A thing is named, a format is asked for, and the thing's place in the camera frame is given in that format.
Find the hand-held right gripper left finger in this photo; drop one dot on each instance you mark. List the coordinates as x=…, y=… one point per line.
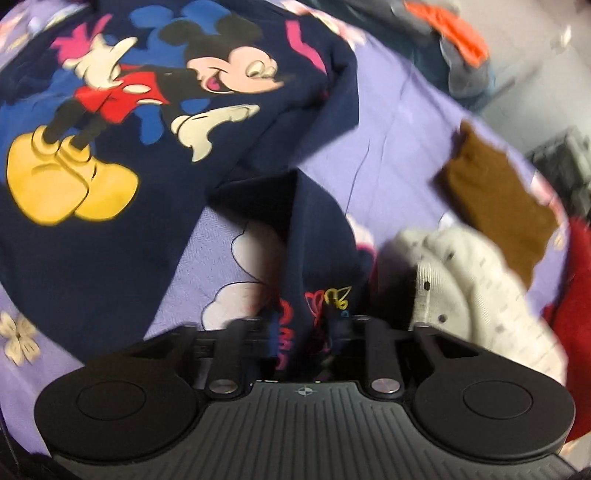
x=234, y=350

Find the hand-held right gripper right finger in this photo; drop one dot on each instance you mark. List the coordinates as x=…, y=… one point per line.
x=381, y=350

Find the navy cartoon print shirt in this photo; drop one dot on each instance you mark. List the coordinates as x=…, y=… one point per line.
x=115, y=258

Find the white dotted garment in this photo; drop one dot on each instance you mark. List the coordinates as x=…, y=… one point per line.
x=466, y=286

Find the brown cloth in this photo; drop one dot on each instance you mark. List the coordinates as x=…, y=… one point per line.
x=494, y=198

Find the red cloth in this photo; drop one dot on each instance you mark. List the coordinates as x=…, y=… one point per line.
x=572, y=323

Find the purple floral bedsheet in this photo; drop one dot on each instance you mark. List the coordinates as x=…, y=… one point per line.
x=392, y=152

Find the dark grey box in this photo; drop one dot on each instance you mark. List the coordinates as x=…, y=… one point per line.
x=568, y=170

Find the orange and grey garment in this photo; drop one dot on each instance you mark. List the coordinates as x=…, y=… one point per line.
x=461, y=32

